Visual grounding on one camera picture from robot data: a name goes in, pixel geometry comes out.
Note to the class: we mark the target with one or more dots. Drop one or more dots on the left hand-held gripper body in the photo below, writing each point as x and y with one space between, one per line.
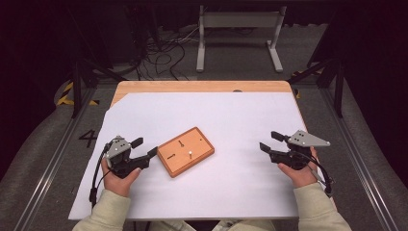
119 150

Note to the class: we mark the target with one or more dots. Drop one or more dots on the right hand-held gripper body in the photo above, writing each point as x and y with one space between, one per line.
303 140

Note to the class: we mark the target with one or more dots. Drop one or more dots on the wooden picture frame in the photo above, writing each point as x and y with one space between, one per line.
186 152

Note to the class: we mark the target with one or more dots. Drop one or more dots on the person's left hand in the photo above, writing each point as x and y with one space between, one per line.
117 184

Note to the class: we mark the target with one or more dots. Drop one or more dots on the person's right hand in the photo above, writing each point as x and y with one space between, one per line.
301 178

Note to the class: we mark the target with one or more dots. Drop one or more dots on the black metal stand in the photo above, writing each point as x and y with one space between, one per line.
338 86
77 86

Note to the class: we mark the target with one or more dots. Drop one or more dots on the white paper sheet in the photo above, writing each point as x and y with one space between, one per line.
205 115

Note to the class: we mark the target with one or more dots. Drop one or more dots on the person's left leg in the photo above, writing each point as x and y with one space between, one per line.
173 225

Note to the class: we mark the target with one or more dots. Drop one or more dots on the person's leg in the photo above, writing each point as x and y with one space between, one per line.
173 225
243 225

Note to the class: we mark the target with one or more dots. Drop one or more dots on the yellow black floor tape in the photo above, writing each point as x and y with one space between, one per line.
65 94

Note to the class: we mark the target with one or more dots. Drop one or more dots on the person's right leg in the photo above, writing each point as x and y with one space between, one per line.
243 225

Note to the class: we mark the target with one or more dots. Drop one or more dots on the white metal stand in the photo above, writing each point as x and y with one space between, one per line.
240 20

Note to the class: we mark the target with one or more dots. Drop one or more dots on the aluminium floor rail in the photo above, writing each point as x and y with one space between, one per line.
51 160
356 154

